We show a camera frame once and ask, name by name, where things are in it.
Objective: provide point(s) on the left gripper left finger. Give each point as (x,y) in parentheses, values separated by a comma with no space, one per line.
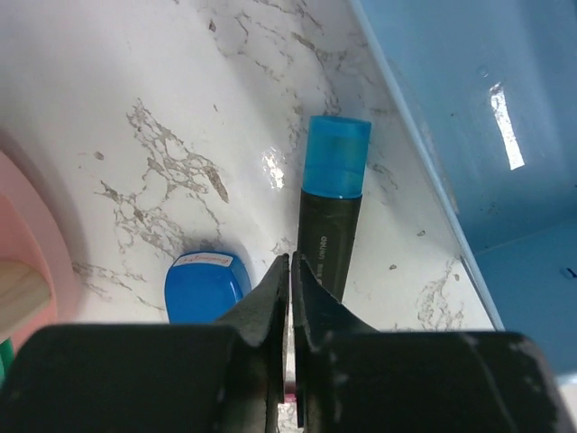
(226,376)

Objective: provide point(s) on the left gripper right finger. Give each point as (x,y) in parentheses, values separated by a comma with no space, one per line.
(351,377)

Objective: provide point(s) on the blue cap black highlighter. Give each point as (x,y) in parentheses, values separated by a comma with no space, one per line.
(331,196)

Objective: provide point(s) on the light blue drawer bin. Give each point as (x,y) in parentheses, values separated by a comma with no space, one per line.
(487,90)

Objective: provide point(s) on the blue pencil sharpener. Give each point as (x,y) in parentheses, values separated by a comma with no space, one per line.
(202,286)

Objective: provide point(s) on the pink tiered shelf stand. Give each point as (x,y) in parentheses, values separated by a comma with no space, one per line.
(27,301)

